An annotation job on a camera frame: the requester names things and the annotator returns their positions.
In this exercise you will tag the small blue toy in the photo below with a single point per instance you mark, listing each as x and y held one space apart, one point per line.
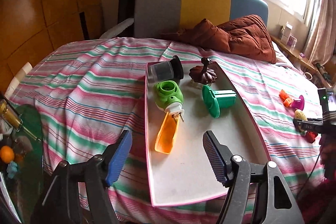
12 170

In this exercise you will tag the pink clear container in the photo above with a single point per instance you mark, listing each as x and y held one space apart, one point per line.
292 41

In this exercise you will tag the small red object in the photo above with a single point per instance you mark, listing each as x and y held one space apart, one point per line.
311 138

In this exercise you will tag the green white plug-in device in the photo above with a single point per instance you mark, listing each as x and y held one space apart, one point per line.
168 95

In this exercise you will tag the rust brown quilted jacket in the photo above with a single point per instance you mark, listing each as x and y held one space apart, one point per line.
244 37

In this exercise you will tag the yellow speckled egg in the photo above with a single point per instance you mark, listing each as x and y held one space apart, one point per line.
298 114

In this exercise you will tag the striped pink green bed sheet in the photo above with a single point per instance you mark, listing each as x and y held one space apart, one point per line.
92 87

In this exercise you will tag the orange fruit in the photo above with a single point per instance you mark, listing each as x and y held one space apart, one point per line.
6 154

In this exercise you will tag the brown leaf-shaped hook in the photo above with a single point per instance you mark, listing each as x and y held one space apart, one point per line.
204 75

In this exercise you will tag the glass bottle with gold cap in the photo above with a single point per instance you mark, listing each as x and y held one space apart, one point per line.
10 115

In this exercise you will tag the round green glass table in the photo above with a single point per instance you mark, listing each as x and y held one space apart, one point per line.
31 161

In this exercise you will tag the grey jar with black lid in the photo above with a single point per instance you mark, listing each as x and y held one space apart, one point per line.
160 71

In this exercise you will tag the magenta and orange toy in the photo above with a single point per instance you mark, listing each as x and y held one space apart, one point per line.
286 98

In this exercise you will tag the wooden bedside shelf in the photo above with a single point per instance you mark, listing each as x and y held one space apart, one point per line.
296 53

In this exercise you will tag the white foam piece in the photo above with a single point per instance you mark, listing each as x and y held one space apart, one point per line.
118 27

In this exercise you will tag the white cardboard roll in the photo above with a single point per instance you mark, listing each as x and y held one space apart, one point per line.
19 77

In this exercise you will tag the white box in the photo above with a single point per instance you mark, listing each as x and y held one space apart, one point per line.
286 31

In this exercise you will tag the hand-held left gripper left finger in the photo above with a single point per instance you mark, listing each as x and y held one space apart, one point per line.
118 158

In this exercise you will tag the orange plastic shoehorn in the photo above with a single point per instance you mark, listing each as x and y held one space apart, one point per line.
165 140

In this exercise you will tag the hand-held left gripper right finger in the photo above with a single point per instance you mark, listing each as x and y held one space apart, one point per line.
215 158

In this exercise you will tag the grey yellow blue headboard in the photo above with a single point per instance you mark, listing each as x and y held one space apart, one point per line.
157 6

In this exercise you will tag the wooden wardrobe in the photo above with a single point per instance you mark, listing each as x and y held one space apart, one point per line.
52 3

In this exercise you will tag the beige curtain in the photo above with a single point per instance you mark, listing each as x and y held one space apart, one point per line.
323 16

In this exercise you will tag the white tray with pink rim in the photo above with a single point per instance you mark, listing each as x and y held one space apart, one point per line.
189 174

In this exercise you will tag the green round plastic holder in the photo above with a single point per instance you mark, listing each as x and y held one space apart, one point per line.
210 100

